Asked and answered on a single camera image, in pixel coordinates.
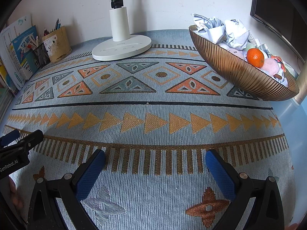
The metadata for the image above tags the white desk lamp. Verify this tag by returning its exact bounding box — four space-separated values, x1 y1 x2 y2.
92 0 153 61

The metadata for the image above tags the patterned woven table mat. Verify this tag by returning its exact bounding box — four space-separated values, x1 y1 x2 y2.
2 30 295 230

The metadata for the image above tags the black mesh pen holder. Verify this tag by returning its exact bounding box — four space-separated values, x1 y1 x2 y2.
32 44 51 68

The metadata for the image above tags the gold ribbed bowl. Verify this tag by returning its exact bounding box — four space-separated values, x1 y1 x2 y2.
189 25 300 101

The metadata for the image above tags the black monitor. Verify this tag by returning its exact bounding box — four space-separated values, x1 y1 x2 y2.
250 0 307 63

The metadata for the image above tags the brown paper pen holder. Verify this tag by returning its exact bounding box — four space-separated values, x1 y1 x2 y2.
43 26 72 63

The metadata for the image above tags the large bluish paper ball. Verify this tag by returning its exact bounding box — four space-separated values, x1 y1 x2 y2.
206 17 227 44

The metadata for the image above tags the bunch of pencils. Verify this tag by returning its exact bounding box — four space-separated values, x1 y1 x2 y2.
23 35 46 52

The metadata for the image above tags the white paper ball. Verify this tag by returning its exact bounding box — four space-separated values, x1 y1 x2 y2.
273 73 288 87
224 19 250 51
192 14 213 35

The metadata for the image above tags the row of standing books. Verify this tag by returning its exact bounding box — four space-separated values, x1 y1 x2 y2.
0 14 39 94

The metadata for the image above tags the face-printed three-ball dango plush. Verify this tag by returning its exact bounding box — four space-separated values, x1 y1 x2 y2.
219 43 246 60

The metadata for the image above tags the bunch of pens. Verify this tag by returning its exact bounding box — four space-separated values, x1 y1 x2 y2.
43 18 62 37

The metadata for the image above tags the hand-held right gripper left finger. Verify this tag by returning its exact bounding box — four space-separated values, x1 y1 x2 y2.
27 149 106 230

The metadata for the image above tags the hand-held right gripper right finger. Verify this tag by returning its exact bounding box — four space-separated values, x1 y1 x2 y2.
205 150 285 230

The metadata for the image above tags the beige cylindrical stand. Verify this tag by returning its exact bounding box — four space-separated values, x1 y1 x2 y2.
295 72 307 106

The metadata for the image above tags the stack of green notebooks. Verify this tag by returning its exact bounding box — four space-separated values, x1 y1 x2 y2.
0 87 15 115

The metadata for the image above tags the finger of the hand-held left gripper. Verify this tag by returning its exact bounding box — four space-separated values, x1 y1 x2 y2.
10 129 44 152
0 129 20 147

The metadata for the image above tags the tangerine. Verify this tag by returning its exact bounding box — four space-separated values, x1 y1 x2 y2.
247 48 265 68

